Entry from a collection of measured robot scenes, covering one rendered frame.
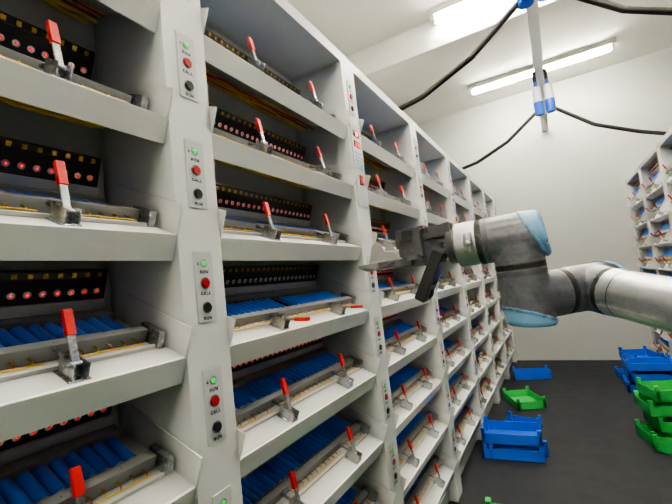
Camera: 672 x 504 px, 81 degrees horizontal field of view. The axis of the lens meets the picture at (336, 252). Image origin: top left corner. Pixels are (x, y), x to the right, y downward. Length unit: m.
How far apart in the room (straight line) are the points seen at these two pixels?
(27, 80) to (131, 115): 0.14
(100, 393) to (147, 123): 0.41
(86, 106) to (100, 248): 0.20
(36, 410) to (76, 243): 0.21
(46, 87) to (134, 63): 0.24
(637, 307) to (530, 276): 0.16
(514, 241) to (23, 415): 0.76
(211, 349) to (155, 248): 0.20
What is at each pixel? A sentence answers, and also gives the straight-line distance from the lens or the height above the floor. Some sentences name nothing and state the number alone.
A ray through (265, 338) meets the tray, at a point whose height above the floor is 0.94.
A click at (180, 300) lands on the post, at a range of 0.70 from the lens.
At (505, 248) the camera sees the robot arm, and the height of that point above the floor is 1.07.
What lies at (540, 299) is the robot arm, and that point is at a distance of 0.81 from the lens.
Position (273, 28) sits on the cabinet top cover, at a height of 1.77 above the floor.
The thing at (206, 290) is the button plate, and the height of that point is 1.05.
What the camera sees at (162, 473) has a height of 0.77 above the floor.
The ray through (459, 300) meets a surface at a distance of 2.61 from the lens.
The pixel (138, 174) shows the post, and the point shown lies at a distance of 0.80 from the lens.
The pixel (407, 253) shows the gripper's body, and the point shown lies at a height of 1.08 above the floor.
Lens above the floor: 1.03
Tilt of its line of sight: 5 degrees up
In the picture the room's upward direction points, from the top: 6 degrees counter-clockwise
